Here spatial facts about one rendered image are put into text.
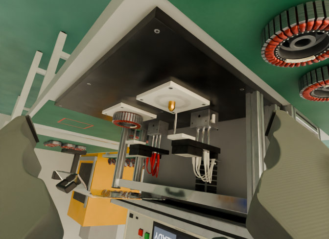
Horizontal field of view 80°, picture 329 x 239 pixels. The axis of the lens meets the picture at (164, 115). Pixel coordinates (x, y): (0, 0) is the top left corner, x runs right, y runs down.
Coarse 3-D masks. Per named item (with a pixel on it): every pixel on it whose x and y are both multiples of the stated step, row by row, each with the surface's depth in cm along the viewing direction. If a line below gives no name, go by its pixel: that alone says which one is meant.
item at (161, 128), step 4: (160, 120) 79; (152, 124) 82; (156, 124) 80; (160, 124) 79; (164, 124) 80; (168, 124) 82; (148, 128) 84; (152, 128) 81; (156, 128) 79; (160, 128) 79; (164, 128) 80; (148, 132) 83; (152, 132) 81; (156, 132) 78; (160, 132) 78; (164, 132) 80
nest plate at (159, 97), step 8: (160, 88) 49; (168, 88) 48; (176, 88) 48; (184, 88) 49; (144, 96) 55; (152, 96) 54; (160, 96) 54; (168, 96) 53; (176, 96) 52; (184, 96) 52; (192, 96) 51; (200, 96) 53; (152, 104) 60; (160, 104) 59; (176, 104) 58; (184, 104) 57; (192, 104) 56; (200, 104) 56; (208, 104) 55; (176, 112) 64
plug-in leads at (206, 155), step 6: (204, 156) 58; (210, 156) 62; (216, 156) 61; (192, 162) 60; (198, 162) 59; (204, 162) 57; (198, 168) 61; (210, 168) 60; (198, 174) 58; (210, 174) 59; (204, 180) 60; (210, 180) 59
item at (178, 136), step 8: (208, 128) 62; (168, 136) 57; (176, 136) 54; (184, 136) 53; (208, 136) 61; (176, 144) 57; (184, 144) 54; (192, 144) 54; (200, 144) 56; (208, 144) 58; (176, 152) 56; (184, 152) 53; (192, 152) 54; (200, 152) 56; (208, 152) 60; (216, 152) 60
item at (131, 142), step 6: (156, 138) 81; (132, 144) 75; (138, 144) 72; (144, 144) 73; (156, 144) 80; (132, 150) 74; (138, 150) 71; (144, 150) 73; (150, 150) 74; (156, 150) 76; (162, 150) 78; (168, 150) 80; (138, 156) 76; (144, 156) 73; (150, 156) 74
